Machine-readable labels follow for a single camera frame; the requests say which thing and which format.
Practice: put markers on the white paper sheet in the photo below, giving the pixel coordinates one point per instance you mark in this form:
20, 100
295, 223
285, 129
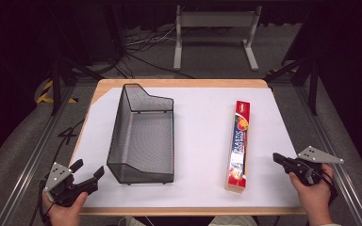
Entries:
201, 125

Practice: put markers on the person's left hand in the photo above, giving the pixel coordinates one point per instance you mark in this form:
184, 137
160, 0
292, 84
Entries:
64, 215

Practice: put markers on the person's right hand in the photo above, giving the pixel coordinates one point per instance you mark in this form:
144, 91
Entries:
315, 201

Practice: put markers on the black metal stand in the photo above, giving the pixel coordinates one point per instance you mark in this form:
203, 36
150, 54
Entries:
312, 91
55, 88

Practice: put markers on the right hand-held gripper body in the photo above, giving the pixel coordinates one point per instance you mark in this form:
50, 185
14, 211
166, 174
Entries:
308, 171

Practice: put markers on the yellow black hazard tape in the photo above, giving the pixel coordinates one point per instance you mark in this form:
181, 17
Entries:
44, 94

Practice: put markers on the aluminium floor rail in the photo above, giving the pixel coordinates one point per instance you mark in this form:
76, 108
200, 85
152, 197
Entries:
28, 169
326, 138

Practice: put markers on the red plastic wrap box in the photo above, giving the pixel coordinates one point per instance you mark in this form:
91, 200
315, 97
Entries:
238, 147

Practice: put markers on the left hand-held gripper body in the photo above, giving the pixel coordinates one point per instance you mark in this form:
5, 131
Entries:
59, 185

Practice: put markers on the white metal stand frame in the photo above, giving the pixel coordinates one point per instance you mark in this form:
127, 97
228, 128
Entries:
217, 19

